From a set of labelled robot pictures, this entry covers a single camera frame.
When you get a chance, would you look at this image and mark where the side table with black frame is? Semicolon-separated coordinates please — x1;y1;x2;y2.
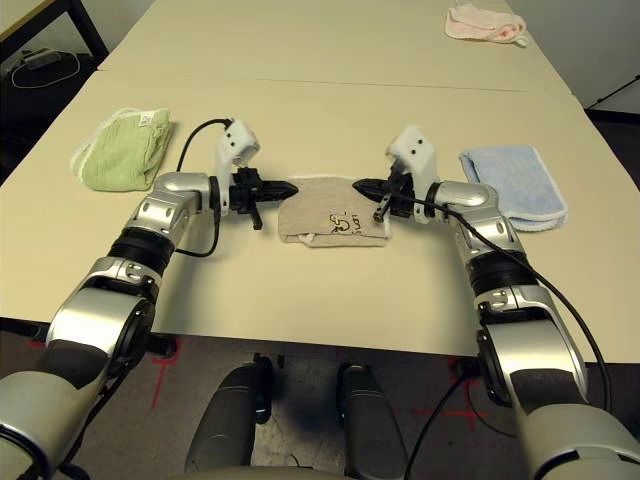
0;0;111;71

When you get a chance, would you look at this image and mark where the grey right robot leg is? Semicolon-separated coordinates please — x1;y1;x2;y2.
335;362;411;480

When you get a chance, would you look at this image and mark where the black table foot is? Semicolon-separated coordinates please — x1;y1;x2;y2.
144;332;179;357
449;357;484;382
0;314;51;351

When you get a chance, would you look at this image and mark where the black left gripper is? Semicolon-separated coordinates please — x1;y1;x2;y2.
227;167;300;231

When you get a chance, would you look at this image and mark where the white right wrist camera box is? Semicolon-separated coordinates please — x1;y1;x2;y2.
384;124;441;224

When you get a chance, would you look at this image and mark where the beige towel with white trim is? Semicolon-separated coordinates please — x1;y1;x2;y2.
277;174;392;251

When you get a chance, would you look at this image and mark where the grey robot torso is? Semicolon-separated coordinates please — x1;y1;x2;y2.
179;464;361;480

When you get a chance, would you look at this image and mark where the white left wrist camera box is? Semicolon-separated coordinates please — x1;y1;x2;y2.
213;119;262;217

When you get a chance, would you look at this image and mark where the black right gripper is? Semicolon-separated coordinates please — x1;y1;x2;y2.
352;159;426;222

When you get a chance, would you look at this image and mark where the pink folded towel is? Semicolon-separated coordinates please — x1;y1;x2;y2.
444;3;530;49

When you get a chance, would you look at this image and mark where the green folded towel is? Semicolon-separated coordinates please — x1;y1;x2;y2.
69;106;176;193

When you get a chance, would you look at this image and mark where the grey charger with white cable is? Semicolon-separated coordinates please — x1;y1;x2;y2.
9;47;83;89

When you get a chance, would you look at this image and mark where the light blue folded towel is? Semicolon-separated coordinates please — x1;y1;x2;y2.
458;144;571;235

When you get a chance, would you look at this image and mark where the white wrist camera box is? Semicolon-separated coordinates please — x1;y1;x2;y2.
213;119;262;217
384;124;441;224

